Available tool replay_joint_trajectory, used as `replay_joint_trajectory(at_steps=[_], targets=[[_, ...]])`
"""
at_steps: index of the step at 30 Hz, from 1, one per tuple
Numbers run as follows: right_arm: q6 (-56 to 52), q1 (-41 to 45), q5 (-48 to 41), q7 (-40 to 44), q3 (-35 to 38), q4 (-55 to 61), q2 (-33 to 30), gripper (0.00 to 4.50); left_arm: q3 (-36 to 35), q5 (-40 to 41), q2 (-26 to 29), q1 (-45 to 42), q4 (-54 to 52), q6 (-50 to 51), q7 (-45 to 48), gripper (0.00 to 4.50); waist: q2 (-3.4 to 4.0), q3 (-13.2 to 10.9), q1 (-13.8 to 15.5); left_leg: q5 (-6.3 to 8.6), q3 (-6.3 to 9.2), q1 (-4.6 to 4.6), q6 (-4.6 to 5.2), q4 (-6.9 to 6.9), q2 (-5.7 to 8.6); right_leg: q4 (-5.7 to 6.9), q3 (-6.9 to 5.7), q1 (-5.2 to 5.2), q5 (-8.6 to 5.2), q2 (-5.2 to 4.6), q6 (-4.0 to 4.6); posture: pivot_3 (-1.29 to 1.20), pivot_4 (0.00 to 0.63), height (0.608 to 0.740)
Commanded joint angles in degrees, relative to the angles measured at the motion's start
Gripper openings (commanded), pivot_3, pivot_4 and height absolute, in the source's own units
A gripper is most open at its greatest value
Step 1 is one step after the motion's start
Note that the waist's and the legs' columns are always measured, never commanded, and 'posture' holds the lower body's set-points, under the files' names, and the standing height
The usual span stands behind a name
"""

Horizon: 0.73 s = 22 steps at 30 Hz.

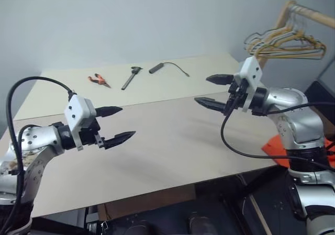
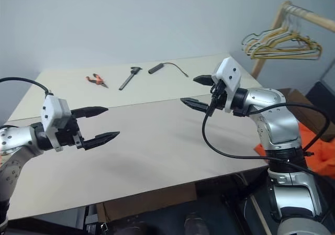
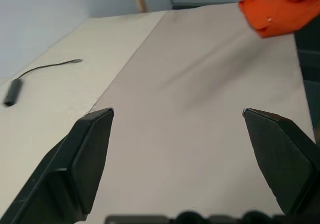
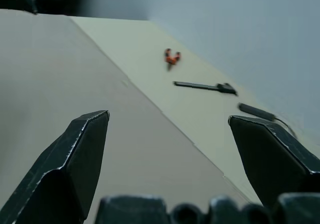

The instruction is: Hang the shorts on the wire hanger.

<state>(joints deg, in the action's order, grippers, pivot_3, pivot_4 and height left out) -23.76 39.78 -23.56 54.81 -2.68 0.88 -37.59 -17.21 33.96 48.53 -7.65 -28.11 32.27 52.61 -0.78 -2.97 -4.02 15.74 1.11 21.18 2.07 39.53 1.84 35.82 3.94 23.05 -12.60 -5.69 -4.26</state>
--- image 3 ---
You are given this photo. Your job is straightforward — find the black adapter with short cable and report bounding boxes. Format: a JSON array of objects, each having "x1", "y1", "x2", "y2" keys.
[{"x1": 2, "y1": 58, "x2": 84, "y2": 107}]

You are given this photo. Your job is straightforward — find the black equipment case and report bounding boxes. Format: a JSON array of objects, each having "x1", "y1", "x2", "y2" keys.
[{"x1": 294, "y1": 16, "x2": 320, "y2": 145}]

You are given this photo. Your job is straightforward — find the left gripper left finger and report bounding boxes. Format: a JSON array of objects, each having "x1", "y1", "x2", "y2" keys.
[{"x1": 0, "y1": 107, "x2": 115, "y2": 224}]

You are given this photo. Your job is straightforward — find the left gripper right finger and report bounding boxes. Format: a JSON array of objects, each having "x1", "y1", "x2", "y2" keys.
[{"x1": 241, "y1": 107, "x2": 320, "y2": 216}]

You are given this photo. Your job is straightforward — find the orange shorts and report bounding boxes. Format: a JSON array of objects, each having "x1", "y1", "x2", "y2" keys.
[{"x1": 237, "y1": 0, "x2": 320, "y2": 39}]

